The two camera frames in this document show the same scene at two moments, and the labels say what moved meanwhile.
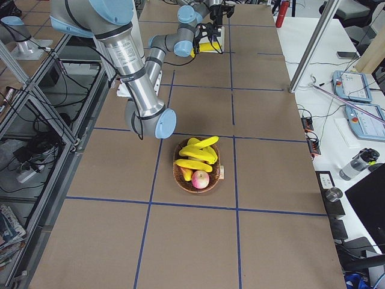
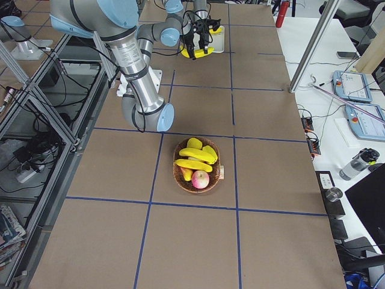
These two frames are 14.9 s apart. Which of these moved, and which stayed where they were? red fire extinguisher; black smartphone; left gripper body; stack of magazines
Moved: left gripper body
Stayed: stack of magazines; red fire extinguisher; black smartphone
